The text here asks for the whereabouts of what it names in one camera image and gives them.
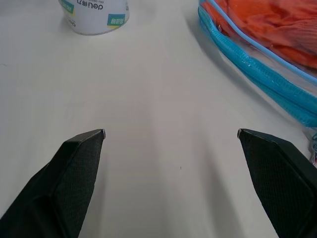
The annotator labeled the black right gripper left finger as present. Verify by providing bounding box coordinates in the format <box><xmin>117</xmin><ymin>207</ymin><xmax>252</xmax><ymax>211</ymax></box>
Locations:
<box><xmin>0</xmin><ymin>128</ymin><xmax>106</xmax><ymax>238</ymax></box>

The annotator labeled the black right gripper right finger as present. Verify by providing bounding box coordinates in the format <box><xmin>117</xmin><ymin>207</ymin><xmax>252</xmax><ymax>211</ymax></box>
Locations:
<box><xmin>237</xmin><ymin>128</ymin><xmax>317</xmax><ymax>238</ymax></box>

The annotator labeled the clear blue-trimmed zipper bag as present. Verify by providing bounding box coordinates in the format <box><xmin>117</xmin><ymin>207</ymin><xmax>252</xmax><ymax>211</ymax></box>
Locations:
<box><xmin>197</xmin><ymin>0</ymin><xmax>317</xmax><ymax>165</ymax></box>

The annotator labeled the orange cloth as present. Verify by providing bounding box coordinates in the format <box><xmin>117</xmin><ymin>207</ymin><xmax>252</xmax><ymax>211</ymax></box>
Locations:
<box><xmin>199</xmin><ymin>0</ymin><xmax>317</xmax><ymax>70</ymax></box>

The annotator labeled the white deli labelled canister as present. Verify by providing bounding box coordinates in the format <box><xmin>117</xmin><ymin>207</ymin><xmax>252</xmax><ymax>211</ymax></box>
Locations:
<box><xmin>58</xmin><ymin>0</ymin><xmax>130</xmax><ymax>36</ymax></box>

